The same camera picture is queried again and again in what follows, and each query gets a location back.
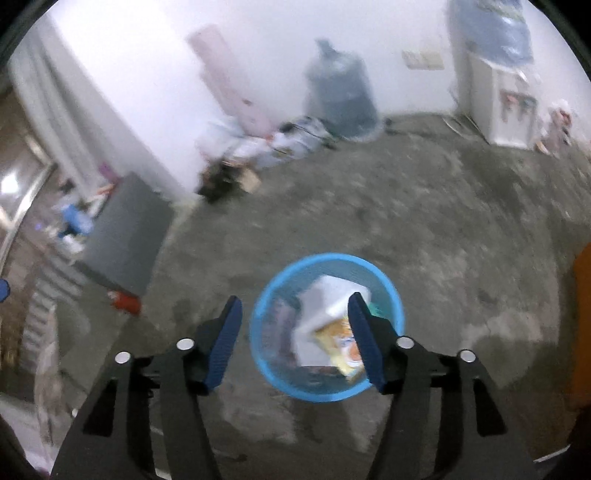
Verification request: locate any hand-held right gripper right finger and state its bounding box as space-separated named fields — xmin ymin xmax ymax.
xmin=347 ymin=292 xmax=539 ymax=480

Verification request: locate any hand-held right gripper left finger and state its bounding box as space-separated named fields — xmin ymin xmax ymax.
xmin=50 ymin=295 xmax=244 ymax=480

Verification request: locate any yellow snack packet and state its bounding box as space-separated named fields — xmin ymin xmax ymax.
xmin=314 ymin=316 xmax=365 ymax=381

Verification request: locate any blue mesh wastebasket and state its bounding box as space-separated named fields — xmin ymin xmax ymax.
xmin=249 ymin=253 xmax=406 ymax=401

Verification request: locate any white and blue carton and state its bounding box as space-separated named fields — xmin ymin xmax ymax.
xmin=293 ymin=276 xmax=372 ymax=367

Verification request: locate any metal railing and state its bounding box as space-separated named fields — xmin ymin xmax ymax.
xmin=0 ymin=83 xmax=90 ymax=370

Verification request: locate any blue plastic bottle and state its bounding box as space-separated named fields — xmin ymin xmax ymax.
xmin=62 ymin=203 xmax=93 ymax=236

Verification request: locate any small red floor object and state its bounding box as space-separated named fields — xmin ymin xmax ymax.
xmin=108 ymin=290 xmax=141 ymax=315

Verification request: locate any dark bag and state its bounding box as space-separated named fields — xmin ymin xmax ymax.
xmin=198 ymin=159 xmax=262 ymax=204

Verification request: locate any white curtain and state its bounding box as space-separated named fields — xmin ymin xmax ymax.
xmin=9 ymin=18 xmax=195 ymax=199

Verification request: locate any pale floor clutter pile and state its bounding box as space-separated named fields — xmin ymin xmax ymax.
xmin=203 ymin=115 xmax=335 ymax=169

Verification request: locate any orange object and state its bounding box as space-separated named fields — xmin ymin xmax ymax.
xmin=568 ymin=242 xmax=591 ymax=411

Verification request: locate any large water jug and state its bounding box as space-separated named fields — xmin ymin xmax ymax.
xmin=302 ymin=39 xmax=382 ymax=139

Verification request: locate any white water dispenser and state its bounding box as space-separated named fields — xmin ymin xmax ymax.
xmin=450 ymin=46 xmax=539 ymax=148

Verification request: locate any pink rolled board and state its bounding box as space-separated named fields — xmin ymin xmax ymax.
xmin=187 ymin=23 xmax=271 ymax=137

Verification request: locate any blue wrapped water bottle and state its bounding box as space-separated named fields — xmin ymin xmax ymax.
xmin=450 ymin=0 xmax=534 ymax=65

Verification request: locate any wall socket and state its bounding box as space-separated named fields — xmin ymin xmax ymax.
xmin=402 ymin=48 xmax=444 ymax=70

